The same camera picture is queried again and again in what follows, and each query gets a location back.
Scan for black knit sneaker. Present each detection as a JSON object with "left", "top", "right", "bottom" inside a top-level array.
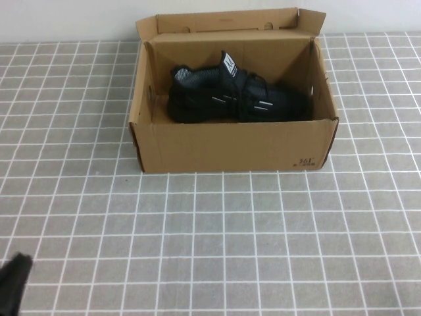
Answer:
[{"left": 166, "top": 49, "right": 309, "bottom": 124}]

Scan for brown cardboard shoe box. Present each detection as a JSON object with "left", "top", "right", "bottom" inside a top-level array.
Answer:
[{"left": 128, "top": 7, "right": 339, "bottom": 174}]

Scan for grey white grid tablecloth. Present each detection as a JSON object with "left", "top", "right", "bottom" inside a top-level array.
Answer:
[{"left": 0, "top": 31, "right": 421, "bottom": 316}]

